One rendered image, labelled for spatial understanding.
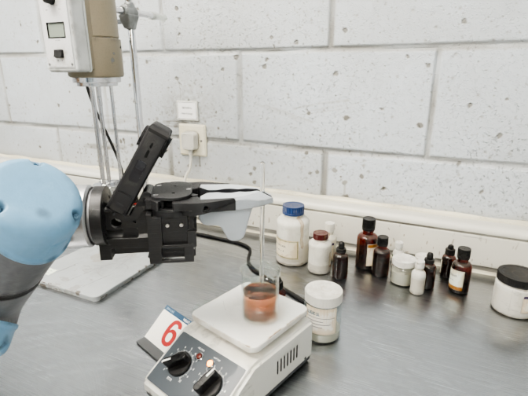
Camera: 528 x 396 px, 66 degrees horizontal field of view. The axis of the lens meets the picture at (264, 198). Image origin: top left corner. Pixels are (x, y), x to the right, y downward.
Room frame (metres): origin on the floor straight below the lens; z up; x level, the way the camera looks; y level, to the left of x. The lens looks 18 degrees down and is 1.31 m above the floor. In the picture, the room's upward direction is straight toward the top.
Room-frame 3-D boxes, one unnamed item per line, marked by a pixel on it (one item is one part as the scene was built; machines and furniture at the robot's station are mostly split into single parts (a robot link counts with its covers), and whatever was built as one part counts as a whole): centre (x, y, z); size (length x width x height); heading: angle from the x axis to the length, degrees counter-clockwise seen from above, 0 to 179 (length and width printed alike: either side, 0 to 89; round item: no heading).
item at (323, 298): (0.56, -0.09, 0.94); 0.06 x 0.06 x 0.08
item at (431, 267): (0.71, -0.32, 0.94); 0.03 x 0.03 x 0.07
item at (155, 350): (0.52, 0.15, 0.92); 0.09 x 0.06 x 0.04; 46
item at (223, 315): (0.49, 0.02, 0.98); 0.12 x 0.12 x 0.01; 50
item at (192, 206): (0.45, 0.08, 1.15); 0.09 x 0.05 x 0.02; 97
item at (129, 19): (0.95, 0.32, 1.41); 0.25 x 0.11 x 0.05; 155
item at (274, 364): (0.47, 0.04, 0.94); 0.22 x 0.13 x 0.08; 140
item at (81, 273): (0.83, 0.33, 0.91); 0.30 x 0.20 x 0.01; 155
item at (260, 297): (0.47, 0.00, 1.02); 0.06 x 0.05 x 0.08; 42
